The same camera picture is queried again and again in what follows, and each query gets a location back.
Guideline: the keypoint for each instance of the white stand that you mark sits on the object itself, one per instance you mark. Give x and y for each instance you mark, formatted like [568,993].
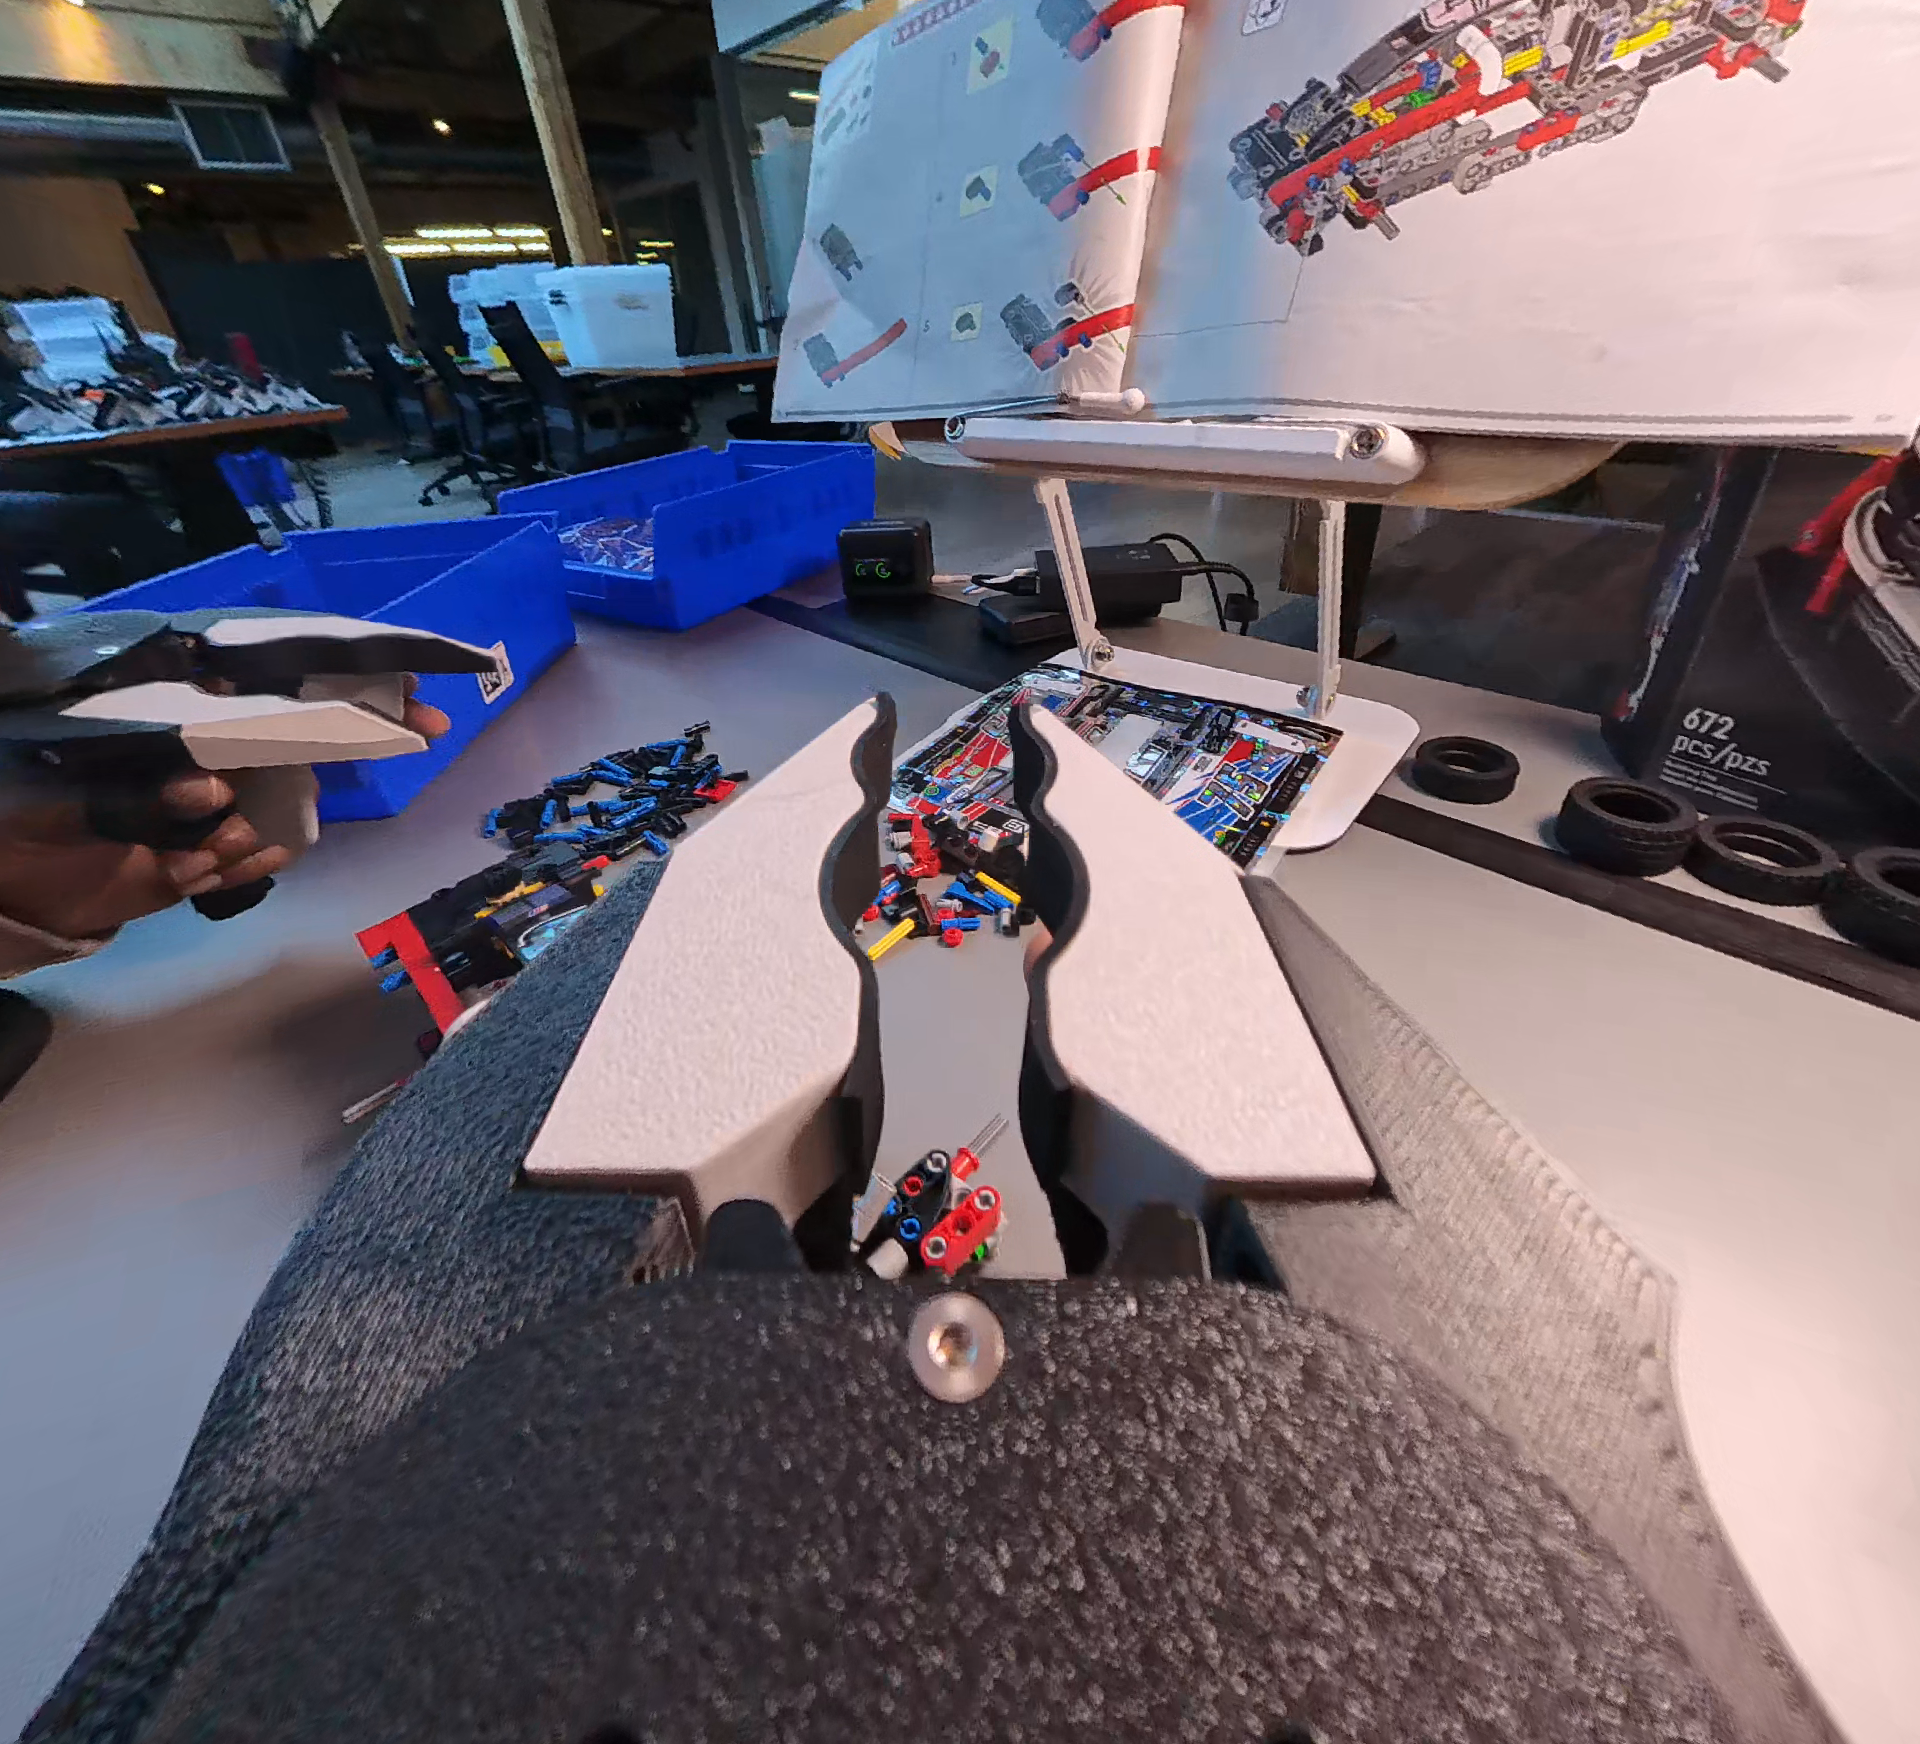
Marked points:
[1200,446]

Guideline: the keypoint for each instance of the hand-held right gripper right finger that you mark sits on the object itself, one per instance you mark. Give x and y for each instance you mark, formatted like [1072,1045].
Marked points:
[1184,1024]

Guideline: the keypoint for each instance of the wooden post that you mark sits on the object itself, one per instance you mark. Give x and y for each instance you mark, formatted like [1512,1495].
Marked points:
[549,93]

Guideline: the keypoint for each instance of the black power adapter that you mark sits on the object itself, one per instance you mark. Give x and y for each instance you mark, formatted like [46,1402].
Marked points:
[1028,622]
[1110,581]

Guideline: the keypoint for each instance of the pile of mixed lego pieces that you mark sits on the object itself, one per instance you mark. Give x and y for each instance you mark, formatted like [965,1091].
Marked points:
[945,873]

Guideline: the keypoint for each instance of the lego race car model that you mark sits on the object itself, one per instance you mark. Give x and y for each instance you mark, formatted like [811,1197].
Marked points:
[495,919]

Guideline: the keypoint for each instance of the black lego box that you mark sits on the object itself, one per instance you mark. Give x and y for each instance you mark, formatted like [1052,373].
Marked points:
[1726,664]

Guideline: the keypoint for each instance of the black rubber tire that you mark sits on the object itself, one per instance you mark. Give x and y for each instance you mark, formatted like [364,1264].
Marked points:
[1761,881]
[1628,853]
[1875,919]
[1464,791]

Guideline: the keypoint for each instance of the black charger green light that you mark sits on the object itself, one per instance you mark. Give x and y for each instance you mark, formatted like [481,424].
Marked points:
[885,559]

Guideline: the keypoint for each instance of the wooden table with parts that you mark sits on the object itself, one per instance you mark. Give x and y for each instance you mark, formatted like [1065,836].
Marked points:
[150,417]

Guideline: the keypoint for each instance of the pile of black blue pins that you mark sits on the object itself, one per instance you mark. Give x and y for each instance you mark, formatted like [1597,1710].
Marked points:
[615,800]

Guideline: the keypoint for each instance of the white plastic crate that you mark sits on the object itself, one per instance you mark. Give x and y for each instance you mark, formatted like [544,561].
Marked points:
[615,319]

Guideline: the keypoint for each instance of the red black lego beam assembly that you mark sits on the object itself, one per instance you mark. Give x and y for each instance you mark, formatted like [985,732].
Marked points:
[404,950]

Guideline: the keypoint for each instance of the holographic sticker sheet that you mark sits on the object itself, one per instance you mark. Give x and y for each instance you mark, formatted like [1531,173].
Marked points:
[1169,754]

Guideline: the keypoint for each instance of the black office chair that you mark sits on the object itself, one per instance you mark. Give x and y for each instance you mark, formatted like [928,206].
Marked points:
[539,394]

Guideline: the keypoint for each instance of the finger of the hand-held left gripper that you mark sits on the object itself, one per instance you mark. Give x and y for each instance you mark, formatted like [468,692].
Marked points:
[286,635]
[272,732]

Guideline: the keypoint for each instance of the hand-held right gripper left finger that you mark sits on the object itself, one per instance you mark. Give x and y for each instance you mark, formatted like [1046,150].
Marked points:
[704,1008]

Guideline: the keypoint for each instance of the blue storage bin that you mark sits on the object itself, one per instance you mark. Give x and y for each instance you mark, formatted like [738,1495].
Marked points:
[375,589]
[720,529]

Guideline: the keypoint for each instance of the person's left forearm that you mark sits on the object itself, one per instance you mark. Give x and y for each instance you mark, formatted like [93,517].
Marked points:
[39,946]

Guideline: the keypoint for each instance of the lego instruction booklet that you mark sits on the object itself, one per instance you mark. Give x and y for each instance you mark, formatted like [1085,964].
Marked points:
[1500,200]

